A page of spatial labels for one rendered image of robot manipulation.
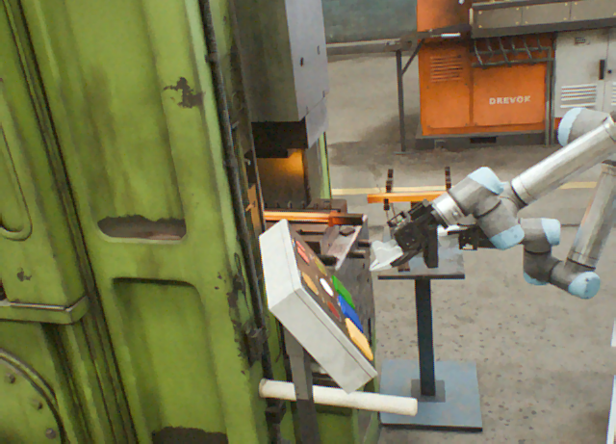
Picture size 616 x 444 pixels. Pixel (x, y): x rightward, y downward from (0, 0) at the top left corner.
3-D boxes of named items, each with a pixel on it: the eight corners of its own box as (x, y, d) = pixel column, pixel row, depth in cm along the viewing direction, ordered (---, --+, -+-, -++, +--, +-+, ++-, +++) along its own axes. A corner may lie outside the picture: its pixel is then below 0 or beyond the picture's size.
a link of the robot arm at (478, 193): (510, 195, 153) (489, 166, 152) (470, 223, 155) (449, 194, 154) (501, 189, 161) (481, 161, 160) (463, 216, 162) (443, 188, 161)
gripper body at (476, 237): (456, 249, 194) (500, 251, 190) (455, 222, 190) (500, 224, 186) (459, 238, 200) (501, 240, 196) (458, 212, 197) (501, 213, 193)
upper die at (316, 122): (328, 126, 203) (325, 96, 199) (309, 148, 186) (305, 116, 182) (205, 128, 217) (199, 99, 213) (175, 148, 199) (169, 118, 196)
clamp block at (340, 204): (348, 216, 227) (346, 198, 225) (342, 226, 220) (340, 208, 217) (315, 215, 231) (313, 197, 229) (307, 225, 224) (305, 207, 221)
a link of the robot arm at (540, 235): (559, 253, 184) (560, 225, 181) (516, 251, 188) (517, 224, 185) (558, 241, 191) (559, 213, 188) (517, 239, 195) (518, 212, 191)
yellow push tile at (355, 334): (366, 339, 150) (347, 316, 148) (373, 358, 143) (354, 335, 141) (359, 343, 150) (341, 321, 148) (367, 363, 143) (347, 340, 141)
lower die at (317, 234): (339, 231, 217) (337, 207, 213) (321, 261, 200) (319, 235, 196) (222, 226, 231) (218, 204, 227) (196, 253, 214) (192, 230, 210)
